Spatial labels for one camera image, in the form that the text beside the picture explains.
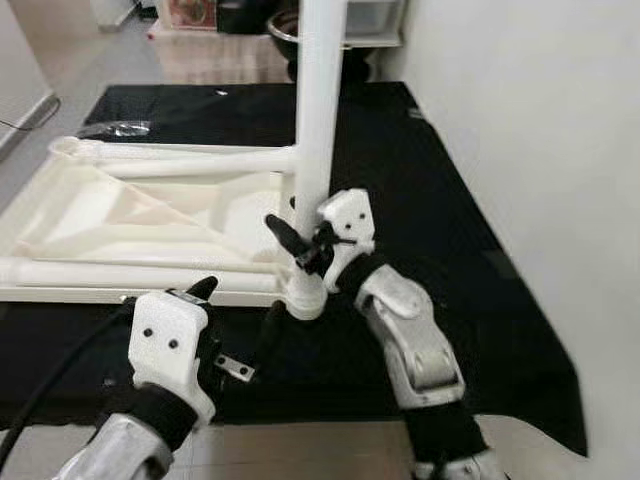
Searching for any black bag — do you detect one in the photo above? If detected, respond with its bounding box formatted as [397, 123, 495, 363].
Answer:
[215, 0, 286, 36]

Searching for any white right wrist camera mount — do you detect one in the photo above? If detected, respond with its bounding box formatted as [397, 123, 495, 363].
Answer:
[318, 188, 379, 293]

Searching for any pink patterned cloth stand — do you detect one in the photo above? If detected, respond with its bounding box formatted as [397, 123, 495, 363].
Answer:
[148, 20, 301, 83]

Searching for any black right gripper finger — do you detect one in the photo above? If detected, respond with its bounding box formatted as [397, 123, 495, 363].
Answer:
[264, 213, 319, 271]

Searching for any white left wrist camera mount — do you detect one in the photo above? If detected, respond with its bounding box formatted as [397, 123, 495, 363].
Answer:
[128, 290, 216, 426]

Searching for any clear plastic wrapper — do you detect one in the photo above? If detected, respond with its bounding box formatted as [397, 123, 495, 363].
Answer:
[88, 120, 151, 139]

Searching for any clear plastic storage box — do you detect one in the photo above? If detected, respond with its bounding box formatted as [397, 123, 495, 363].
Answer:
[340, 0, 406, 36]

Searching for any red printed box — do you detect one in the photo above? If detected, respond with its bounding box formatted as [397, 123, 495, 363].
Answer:
[160, 0, 216, 29]

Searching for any black bowl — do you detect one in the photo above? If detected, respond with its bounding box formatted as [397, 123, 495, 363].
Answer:
[265, 8, 401, 81]

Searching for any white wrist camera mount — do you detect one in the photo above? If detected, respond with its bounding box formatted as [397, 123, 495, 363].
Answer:
[318, 188, 379, 293]
[128, 290, 216, 426]

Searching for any black tablecloth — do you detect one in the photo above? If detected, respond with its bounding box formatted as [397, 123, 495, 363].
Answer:
[0, 82, 589, 456]

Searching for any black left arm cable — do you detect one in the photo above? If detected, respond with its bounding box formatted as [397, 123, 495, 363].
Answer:
[0, 300, 136, 471]

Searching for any white baseboard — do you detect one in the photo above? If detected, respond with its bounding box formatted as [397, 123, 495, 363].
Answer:
[0, 95, 61, 161]

